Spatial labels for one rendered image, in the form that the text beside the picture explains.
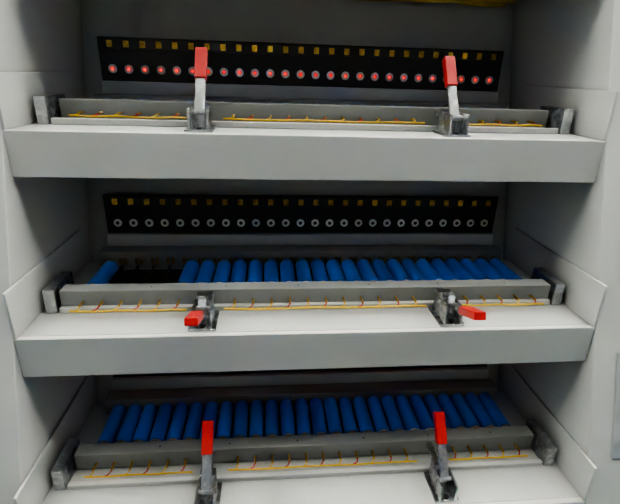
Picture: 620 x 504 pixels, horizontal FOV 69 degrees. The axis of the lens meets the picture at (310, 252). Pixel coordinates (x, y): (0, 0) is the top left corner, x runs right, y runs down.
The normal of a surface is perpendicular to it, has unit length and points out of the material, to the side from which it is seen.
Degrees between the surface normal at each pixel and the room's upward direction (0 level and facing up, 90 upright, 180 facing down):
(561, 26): 90
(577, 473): 90
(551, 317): 17
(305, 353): 107
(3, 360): 90
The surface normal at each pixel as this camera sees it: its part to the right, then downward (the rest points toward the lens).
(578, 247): -1.00, 0.00
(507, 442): 0.08, 0.37
